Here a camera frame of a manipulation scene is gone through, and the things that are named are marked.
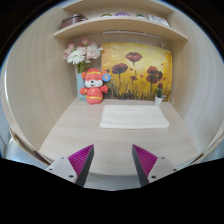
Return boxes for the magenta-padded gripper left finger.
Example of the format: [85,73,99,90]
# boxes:
[45,143,95,188]

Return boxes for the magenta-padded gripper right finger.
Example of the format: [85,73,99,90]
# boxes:
[131,143,178,188]

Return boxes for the cream white towel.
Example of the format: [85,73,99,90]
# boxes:
[99,104,171,130]

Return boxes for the small plant in white pot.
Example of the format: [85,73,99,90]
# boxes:
[154,87,165,106]

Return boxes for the pale blue vase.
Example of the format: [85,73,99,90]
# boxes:
[76,71,88,101]

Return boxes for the red plush mouse toy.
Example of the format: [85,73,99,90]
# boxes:
[79,68,112,105]

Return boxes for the yellow poppy flower painting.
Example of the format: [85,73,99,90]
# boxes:
[100,42,174,101]

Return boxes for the pink and white flower bouquet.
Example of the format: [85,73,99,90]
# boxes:
[63,37,104,74]

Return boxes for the white light bar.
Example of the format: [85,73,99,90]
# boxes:
[102,30,164,38]

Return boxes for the thin white cable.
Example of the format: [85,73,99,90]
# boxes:
[159,35,168,50]

